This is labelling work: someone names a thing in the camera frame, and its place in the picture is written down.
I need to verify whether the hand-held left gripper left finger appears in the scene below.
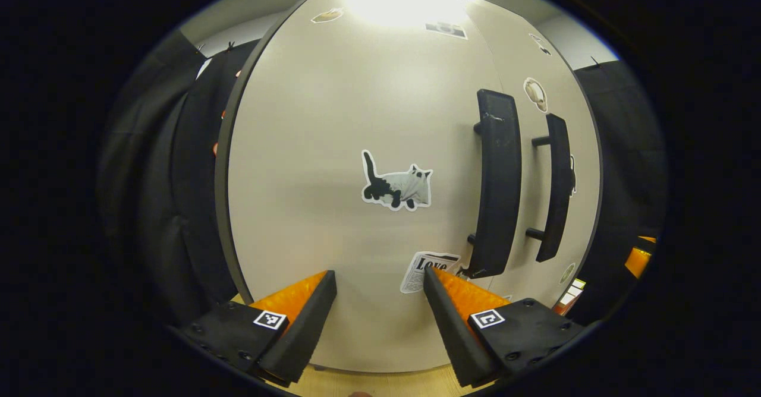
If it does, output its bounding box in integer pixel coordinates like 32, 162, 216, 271
178, 270, 338, 387

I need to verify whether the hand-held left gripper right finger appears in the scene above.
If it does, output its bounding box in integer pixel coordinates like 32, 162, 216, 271
423, 266, 586, 387

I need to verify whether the white shoe cabinet door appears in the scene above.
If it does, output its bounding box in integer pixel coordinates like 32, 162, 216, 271
226, 0, 527, 374
464, 0, 604, 311

